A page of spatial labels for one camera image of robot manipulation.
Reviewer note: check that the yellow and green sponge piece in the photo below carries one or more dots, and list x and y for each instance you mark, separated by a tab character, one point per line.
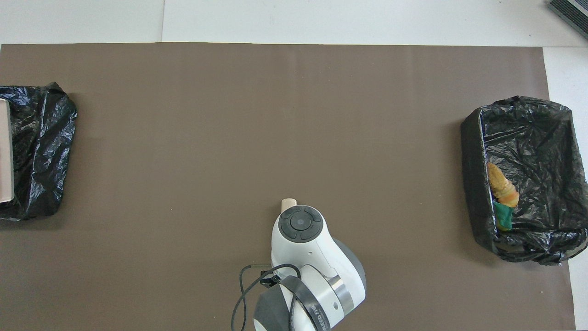
504	217

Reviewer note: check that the brown bread roll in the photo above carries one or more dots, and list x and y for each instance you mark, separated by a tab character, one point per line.
494	174

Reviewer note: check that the black bag-lined bin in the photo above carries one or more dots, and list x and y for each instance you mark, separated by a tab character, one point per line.
41	151
542	138

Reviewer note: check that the beige plastic dustpan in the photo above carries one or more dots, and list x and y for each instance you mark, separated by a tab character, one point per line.
5	151

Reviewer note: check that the brown table mat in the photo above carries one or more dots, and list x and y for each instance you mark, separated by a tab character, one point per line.
275	115

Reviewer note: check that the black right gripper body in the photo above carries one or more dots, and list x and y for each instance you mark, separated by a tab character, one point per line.
270	279

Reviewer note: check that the grey ribbed device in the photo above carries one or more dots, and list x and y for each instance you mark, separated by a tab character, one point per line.
572	11

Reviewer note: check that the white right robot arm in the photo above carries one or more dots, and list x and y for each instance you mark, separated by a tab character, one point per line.
303	257

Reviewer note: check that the pale yellow bread piece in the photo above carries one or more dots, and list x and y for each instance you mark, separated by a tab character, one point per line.
507	195

